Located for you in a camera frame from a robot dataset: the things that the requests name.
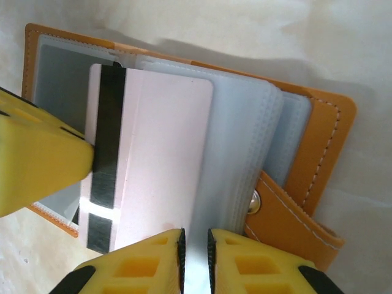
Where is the white card with magnetic stripe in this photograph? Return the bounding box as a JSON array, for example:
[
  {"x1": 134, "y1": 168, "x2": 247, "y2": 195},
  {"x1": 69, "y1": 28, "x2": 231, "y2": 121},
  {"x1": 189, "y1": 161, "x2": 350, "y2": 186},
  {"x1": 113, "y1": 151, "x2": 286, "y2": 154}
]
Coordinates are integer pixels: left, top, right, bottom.
[{"x1": 77, "y1": 62, "x2": 214, "y2": 255}]

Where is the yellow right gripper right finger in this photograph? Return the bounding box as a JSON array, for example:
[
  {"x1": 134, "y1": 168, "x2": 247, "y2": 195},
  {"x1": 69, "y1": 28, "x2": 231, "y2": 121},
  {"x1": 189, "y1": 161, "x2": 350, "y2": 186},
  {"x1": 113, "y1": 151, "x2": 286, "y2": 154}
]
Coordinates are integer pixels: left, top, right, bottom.
[{"x1": 207, "y1": 227, "x2": 330, "y2": 294}]

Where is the grey card in sleeve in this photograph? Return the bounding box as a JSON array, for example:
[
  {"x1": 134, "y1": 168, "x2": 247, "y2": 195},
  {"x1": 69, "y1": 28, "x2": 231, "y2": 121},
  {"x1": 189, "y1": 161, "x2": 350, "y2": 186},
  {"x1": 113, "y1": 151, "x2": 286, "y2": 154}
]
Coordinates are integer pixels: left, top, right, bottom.
[{"x1": 36, "y1": 42, "x2": 125, "y2": 222}]

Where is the orange leather card holder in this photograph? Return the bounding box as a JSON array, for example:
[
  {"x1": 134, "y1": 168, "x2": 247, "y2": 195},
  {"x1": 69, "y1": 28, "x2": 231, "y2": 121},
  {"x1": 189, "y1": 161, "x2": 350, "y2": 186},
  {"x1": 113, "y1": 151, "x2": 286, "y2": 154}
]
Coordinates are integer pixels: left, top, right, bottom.
[{"x1": 21, "y1": 23, "x2": 358, "y2": 273}]

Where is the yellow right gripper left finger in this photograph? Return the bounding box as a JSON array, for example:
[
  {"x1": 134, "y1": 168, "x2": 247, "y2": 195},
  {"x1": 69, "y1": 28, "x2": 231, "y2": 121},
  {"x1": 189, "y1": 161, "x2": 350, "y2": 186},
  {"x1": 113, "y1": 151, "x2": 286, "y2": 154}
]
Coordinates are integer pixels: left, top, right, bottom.
[{"x1": 51, "y1": 227, "x2": 187, "y2": 294}]

